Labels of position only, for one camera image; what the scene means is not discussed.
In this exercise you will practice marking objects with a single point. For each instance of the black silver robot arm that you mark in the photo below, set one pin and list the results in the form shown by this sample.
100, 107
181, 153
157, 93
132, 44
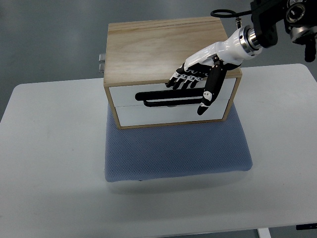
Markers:
300, 22

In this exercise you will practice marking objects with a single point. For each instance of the lower silver clamp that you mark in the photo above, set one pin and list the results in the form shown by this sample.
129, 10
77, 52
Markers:
101, 68

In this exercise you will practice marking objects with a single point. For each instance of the white table leg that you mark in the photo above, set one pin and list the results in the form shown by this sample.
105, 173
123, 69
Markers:
264, 233

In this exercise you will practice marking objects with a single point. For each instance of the silver clamp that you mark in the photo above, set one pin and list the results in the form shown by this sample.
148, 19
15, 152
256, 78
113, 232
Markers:
102, 57
101, 68

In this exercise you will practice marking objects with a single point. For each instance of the black table control panel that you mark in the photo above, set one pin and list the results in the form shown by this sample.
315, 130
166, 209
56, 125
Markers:
306, 227

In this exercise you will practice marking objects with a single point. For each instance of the white lower drawer front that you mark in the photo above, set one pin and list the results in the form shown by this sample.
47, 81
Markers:
142, 115

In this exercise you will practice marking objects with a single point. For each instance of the wooden drawer cabinet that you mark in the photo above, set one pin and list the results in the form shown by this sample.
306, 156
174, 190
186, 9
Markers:
149, 52

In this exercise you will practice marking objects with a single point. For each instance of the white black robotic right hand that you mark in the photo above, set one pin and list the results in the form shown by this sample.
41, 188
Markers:
213, 62

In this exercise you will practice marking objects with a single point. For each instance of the blue mesh cushion pad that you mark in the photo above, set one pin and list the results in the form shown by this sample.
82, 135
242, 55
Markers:
175, 151

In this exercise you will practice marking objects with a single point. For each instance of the white drawer black handle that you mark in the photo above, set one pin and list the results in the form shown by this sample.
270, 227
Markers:
135, 95

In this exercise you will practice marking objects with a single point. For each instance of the upper silver clamp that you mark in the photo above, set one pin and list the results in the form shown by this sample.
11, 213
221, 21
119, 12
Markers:
102, 57

